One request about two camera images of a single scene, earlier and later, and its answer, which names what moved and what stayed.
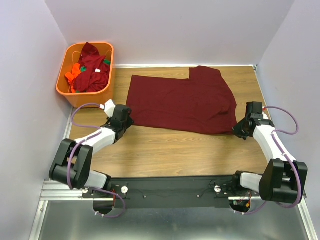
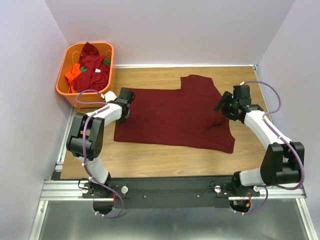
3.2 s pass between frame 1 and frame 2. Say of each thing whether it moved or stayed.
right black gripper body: moved
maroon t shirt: moved
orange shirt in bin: stayed
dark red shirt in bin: stayed
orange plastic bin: stayed
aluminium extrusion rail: stayed
